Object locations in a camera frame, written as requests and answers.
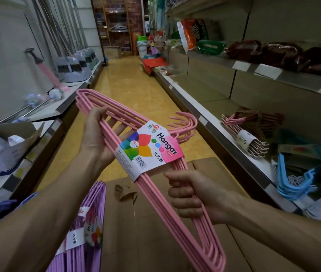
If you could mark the person's left hand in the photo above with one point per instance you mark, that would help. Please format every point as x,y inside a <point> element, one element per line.
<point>95,141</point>

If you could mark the person's right hand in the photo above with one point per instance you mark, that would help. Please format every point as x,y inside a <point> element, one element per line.
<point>205,201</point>

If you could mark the pink hanger bundle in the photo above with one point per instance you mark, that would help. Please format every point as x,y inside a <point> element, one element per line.
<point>234,119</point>
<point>149,150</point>

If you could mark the rose gold metal hanger bundle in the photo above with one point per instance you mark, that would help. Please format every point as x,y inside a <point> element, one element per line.
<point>245,138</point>

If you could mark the lilac hanger bundle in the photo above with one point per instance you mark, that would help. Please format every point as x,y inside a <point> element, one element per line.
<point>74,239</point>
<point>94,226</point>

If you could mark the grey store shelf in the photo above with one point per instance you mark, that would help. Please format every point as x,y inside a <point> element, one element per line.
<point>205,82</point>

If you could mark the white display rack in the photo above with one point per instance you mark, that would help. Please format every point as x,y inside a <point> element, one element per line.
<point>7,53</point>

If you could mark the person's left forearm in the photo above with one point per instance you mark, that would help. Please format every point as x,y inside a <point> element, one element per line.
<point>36,223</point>

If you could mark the person's right forearm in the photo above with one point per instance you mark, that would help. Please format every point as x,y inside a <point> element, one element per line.
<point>290,237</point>

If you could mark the clear toilet brush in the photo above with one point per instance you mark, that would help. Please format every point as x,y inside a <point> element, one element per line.
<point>34,99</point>
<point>56,94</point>

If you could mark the flattened brown cardboard box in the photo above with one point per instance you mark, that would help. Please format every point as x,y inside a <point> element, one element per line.
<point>149,237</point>

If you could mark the row of grey dustpan sets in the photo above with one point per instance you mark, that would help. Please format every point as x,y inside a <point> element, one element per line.
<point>75,67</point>

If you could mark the white round plastic item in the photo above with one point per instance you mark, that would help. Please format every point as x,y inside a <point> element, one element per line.
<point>16,140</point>

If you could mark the pink plunger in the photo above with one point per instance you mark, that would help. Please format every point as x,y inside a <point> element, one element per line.
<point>50,73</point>

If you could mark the white box with blue stripe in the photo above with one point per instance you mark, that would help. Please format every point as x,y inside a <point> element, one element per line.
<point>13,155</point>

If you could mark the small brown cardboard box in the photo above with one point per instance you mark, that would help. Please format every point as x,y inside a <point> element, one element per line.
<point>111,52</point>

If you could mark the clear wrapped packet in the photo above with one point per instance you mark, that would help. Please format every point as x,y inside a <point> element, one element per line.
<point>167,70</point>

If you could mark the white bucket stack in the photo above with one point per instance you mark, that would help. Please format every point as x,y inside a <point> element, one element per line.
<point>142,48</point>

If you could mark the pile of colourful small goods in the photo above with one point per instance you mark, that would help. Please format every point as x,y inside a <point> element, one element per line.
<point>160,41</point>

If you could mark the orange printed bag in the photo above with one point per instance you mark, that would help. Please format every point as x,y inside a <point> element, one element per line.
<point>190,33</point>

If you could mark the green plastic basket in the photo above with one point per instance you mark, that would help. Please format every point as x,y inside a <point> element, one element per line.
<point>211,47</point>

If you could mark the row of brown wrapped packets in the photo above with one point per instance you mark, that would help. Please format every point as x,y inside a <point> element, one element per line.
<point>279,53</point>

